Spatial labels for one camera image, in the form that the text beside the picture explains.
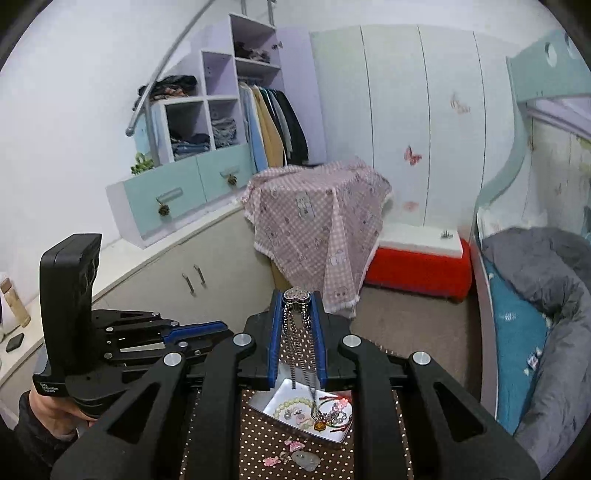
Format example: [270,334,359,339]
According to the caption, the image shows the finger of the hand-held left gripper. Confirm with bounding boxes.
[92,309,228,345]
[102,329,235,370]

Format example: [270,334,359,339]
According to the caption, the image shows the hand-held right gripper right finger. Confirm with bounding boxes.
[310,290,541,480]

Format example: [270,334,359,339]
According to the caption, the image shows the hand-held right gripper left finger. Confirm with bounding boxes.
[50,289,284,480]

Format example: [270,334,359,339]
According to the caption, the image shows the silver chain necklace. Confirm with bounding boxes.
[280,287,324,403]

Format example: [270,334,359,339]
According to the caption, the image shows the grey metal tin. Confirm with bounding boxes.
[247,377,358,448]

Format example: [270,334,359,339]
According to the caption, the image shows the cream bead bracelet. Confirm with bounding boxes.
[272,396,315,422]

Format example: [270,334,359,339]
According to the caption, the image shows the red string bracelet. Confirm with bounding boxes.
[314,391,355,431]

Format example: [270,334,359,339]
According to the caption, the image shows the person's left forearm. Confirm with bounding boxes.
[0,392,80,480]

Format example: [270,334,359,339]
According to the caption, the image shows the person's left hand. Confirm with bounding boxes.
[30,390,96,435]

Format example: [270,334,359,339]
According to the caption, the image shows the tan bottle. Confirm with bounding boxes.
[0,276,32,329]

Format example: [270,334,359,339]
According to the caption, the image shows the beige low cabinet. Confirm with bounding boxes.
[0,203,278,408]

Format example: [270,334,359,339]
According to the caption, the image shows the white teal drawer unit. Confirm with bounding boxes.
[106,143,260,250]

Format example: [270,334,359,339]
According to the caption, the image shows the red storage box white lid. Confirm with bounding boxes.
[362,223,472,304]

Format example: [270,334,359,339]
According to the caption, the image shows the pale jade pendant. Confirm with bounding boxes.
[290,449,324,473]

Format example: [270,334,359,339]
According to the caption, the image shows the pink checkered cloth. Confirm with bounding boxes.
[240,156,393,320]

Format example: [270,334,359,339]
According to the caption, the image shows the teal drawer front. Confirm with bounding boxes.
[196,143,256,204]
[120,162,206,239]

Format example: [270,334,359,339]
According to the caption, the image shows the small green plant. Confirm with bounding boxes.
[130,152,156,175]

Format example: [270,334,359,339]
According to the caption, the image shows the folded blue jeans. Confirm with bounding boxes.
[169,133,211,156]

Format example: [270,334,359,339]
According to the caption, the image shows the teal bed sheet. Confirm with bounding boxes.
[484,260,553,438]

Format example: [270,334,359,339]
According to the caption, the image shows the folded grey clothes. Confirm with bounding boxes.
[211,117,239,149]

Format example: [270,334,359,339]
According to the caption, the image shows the light blue hanging shirt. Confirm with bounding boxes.
[239,82,269,172]

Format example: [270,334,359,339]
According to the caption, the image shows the tan hanging coat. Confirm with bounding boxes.
[251,87,287,168]

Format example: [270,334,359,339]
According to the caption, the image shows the black hanging jacket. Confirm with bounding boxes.
[277,89,310,164]

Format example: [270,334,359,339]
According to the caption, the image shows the grey hanging garment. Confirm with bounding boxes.
[265,88,297,158]

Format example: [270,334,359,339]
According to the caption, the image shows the pile of dark clothes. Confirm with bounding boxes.
[136,74,199,100]

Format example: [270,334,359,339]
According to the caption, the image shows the white wardrobe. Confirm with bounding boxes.
[309,22,523,232]

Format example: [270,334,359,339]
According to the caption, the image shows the grey metal handrail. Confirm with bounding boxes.
[125,0,278,137]

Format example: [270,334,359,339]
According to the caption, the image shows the grey duvet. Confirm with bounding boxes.
[479,226,591,480]

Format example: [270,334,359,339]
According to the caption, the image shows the lilac cubby shelf unit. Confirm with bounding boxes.
[147,12,325,168]

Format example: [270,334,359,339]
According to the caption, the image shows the light teal bunk bed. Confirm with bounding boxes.
[470,27,591,480]

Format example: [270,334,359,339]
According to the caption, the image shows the dark bundled clothes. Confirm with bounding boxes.
[233,41,271,64]

